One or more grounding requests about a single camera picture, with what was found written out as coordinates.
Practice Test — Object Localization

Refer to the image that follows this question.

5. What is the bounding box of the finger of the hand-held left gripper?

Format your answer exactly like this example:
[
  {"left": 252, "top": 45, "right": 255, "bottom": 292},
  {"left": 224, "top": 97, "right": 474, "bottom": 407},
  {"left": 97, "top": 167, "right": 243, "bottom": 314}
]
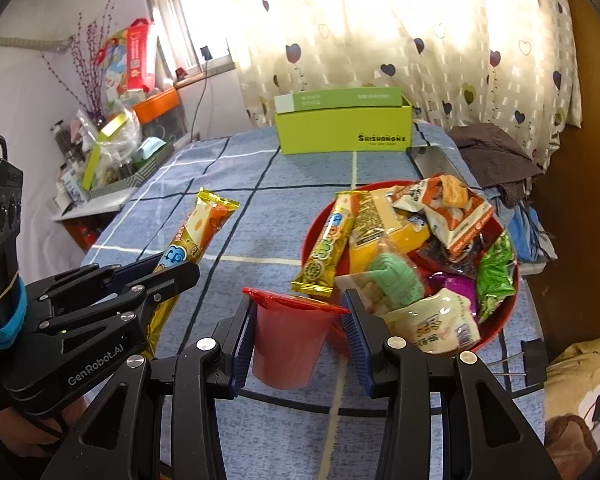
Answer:
[
  {"left": 27, "top": 255, "right": 162, "bottom": 306},
  {"left": 40, "top": 264, "right": 201, "bottom": 341}
]

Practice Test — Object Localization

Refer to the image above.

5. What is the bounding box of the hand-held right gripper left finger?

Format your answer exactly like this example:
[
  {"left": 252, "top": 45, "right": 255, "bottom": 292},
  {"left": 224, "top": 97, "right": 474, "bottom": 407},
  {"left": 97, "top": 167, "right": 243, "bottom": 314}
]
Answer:
[{"left": 40, "top": 290, "right": 257, "bottom": 480}]

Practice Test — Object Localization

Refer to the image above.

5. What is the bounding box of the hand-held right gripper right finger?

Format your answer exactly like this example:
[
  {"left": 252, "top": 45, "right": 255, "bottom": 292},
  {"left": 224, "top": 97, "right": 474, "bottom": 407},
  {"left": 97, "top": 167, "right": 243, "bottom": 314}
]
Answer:
[{"left": 341, "top": 287, "right": 563, "bottom": 480}]

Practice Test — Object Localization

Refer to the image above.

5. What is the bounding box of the gold snack bar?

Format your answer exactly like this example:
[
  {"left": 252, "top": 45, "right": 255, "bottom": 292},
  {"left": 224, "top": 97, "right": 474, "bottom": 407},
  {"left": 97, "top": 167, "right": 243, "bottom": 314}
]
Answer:
[
  {"left": 142, "top": 189, "right": 241, "bottom": 361},
  {"left": 291, "top": 191, "right": 357, "bottom": 297}
]

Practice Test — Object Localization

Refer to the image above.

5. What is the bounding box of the white green snack packet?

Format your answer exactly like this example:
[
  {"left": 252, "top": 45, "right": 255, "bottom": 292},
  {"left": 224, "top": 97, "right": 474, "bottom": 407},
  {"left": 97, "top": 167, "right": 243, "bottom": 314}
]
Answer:
[{"left": 380, "top": 287, "right": 482, "bottom": 356}]

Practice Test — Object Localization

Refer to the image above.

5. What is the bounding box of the purple snack packet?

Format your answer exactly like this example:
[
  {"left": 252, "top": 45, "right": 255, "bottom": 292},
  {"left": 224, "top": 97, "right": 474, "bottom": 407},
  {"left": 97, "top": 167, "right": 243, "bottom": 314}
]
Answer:
[{"left": 425, "top": 270, "right": 481, "bottom": 321}]

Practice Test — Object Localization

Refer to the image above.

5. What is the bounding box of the dark snack packet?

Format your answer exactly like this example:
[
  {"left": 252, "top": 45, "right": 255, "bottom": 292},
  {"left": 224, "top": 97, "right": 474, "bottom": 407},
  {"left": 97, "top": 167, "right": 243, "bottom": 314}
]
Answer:
[{"left": 412, "top": 240, "right": 481, "bottom": 281}]

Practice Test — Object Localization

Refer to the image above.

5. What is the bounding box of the red plastic basket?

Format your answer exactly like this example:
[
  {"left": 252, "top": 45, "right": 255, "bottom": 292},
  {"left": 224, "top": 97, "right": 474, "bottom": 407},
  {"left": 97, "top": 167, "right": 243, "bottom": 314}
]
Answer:
[{"left": 300, "top": 179, "right": 521, "bottom": 361}]

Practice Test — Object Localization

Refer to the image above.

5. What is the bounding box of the orange white cracker packet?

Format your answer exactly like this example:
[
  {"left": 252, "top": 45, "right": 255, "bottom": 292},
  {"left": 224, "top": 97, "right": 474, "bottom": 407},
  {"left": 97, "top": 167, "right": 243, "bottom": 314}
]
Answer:
[{"left": 380, "top": 174, "right": 496, "bottom": 263}]

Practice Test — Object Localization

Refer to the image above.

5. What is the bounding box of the person's left hand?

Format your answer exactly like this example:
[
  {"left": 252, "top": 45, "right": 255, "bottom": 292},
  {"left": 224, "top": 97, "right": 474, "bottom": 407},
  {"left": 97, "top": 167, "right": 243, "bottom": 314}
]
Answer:
[{"left": 0, "top": 395, "right": 88, "bottom": 461}]

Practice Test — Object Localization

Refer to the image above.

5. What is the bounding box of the white side table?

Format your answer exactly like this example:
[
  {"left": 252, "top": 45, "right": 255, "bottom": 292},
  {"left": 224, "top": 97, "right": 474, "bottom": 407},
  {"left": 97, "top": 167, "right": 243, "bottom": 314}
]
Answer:
[{"left": 50, "top": 187, "right": 136, "bottom": 223}]

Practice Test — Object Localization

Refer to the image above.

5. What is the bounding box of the striped pattern tray box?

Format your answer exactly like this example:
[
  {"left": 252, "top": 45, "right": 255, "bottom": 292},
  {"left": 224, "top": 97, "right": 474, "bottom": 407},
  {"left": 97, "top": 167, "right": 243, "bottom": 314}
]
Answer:
[{"left": 85, "top": 140, "right": 175, "bottom": 201}]

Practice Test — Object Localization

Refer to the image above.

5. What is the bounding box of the yellow-green card strip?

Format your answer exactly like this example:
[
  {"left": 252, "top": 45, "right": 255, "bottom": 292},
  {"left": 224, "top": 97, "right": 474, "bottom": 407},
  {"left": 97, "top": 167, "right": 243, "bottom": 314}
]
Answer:
[{"left": 80, "top": 114, "right": 128, "bottom": 191}]

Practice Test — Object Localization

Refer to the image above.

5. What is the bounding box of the teal packet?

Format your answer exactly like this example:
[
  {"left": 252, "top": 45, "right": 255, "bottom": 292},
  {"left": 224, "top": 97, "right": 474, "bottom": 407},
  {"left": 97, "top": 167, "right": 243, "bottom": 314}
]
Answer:
[{"left": 135, "top": 136, "right": 168, "bottom": 163}]

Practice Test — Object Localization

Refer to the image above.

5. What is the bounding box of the clear plastic bag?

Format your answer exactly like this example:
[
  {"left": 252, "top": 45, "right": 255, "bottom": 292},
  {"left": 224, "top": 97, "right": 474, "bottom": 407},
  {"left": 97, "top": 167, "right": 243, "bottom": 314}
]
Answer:
[{"left": 77, "top": 105, "right": 143, "bottom": 171}]

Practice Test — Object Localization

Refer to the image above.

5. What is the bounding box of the dark pump bottle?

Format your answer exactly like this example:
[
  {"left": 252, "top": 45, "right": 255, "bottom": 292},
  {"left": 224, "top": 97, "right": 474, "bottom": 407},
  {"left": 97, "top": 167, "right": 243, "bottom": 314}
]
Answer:
[{"left": 54, "top": 120, "right": 70, "bottom": 161}]

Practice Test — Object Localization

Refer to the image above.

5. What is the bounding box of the blue checked tablecloth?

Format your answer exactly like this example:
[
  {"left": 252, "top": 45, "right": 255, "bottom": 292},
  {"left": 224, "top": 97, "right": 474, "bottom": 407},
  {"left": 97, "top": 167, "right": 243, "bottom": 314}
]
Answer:
[{"left": 80, "top": 120, "right": 543, "bottom": 480}]

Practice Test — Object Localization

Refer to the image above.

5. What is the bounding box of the black binder clip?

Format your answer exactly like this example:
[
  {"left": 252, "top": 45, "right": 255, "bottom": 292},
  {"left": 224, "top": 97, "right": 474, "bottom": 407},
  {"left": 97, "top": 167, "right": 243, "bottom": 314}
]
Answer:
[{"left": 480, "top": 339, "right": 551, "bottom": 391}]

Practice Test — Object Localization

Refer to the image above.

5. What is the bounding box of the orange storage box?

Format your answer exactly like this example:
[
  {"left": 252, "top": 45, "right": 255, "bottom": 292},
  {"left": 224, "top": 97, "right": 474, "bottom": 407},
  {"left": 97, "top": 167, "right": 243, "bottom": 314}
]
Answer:
[{"left": 130, "top": 86, "right": 181, "bottom": 123}]

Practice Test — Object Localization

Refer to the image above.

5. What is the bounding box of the grey flat device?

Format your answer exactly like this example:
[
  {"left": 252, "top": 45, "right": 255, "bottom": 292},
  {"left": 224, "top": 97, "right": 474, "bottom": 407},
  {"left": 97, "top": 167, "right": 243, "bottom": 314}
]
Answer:
[{"left": 406, "top": 144, "right": 468, "bottom": 188}]

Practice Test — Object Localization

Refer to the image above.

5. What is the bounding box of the blue cloth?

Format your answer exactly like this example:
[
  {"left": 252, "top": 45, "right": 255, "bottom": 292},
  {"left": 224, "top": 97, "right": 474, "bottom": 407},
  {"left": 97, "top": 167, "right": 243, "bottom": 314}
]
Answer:
[{"left": 485, "top": 187, "right": 556, "bottom": 266}]

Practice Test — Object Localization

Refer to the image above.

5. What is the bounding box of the colourful printed bag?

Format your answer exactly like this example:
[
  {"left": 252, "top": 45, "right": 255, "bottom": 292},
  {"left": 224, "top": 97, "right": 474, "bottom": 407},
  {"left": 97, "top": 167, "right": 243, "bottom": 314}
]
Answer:
[{"left": 96, "top": 30, "right": 131, "bottom": 106}]

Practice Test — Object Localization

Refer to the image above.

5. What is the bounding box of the green cardboard box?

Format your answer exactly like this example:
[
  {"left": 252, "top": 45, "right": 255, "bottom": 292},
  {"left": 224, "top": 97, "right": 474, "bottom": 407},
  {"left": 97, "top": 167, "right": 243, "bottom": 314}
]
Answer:
[{"left": 273, "top": 87, "right": 413, "bottom": 156}]

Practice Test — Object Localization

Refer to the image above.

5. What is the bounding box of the cream printed bedding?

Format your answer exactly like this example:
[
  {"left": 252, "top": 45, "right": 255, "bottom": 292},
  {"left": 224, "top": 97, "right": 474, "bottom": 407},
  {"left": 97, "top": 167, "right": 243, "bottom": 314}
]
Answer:
[{"left": 542, "top": 335, "right": 600, "bottom": 461}]

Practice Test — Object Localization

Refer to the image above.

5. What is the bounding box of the red carton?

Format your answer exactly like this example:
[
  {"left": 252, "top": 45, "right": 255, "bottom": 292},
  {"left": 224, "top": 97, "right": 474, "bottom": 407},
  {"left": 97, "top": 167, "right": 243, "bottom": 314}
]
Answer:
[{"left": 125, "top": 17, "right": 153, "bottom": 92}]

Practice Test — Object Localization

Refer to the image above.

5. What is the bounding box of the dark brown cloth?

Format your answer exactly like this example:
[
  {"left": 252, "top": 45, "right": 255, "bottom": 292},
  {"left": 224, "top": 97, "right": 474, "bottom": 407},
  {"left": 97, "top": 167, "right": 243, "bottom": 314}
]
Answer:
[{"left": 447, "top": 122, "right": 543, "bottom": 208}]

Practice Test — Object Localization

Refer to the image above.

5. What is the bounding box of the window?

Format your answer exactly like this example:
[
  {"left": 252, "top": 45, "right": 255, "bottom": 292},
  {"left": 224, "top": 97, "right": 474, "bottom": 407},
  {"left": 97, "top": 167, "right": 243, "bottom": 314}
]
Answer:
[{"left": 145, "top": 0, "right": 236, "bottom": 78}]

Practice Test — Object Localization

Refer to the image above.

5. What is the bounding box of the wooden wardrobe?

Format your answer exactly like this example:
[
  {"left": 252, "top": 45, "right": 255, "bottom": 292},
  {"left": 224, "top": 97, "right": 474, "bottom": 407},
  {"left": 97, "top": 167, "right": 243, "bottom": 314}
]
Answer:
[{"left": 530, "top": 0, "right": 600, "bottom": 361}]

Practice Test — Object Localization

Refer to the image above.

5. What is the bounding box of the heart print curtain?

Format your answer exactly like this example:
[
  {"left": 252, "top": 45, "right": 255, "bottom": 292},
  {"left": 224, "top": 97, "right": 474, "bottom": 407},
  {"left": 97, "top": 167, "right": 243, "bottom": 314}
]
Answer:
[{"left": 225, "top": 0, "right": 583, "bottom": 133}]

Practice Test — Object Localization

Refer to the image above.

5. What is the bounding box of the black charger cable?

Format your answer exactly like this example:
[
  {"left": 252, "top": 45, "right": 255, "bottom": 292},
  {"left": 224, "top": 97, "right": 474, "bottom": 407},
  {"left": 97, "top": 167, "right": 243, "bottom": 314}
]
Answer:
[{"left": 190, "top": 60, "right": 211, "bottom": 138}]

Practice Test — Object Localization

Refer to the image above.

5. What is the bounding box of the grey wall hose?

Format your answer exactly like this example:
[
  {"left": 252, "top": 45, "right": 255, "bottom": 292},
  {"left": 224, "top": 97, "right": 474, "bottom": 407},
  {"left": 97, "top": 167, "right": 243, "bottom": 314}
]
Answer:
[{"left": 0, "top": 34, "right": 76, "bottom": 53}]

